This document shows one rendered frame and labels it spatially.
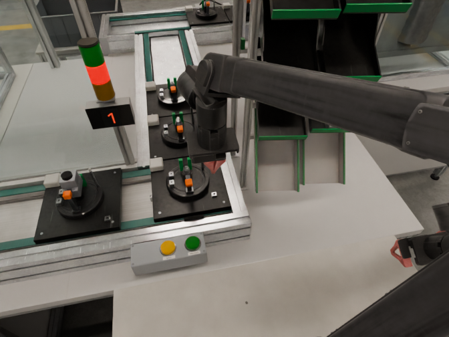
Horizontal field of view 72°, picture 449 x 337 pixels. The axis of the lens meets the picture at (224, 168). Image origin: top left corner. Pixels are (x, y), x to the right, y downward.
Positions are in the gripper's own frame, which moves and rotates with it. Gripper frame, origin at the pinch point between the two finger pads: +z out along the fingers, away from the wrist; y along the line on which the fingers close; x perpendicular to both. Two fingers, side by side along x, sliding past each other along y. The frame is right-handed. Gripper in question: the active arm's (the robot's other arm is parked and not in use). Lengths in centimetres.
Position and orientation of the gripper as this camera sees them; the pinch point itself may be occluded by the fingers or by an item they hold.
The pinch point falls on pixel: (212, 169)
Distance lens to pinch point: 70.4
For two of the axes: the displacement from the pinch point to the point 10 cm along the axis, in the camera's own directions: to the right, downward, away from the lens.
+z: -0.2, 6.5, 7.6
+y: -9.8, 1.3, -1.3
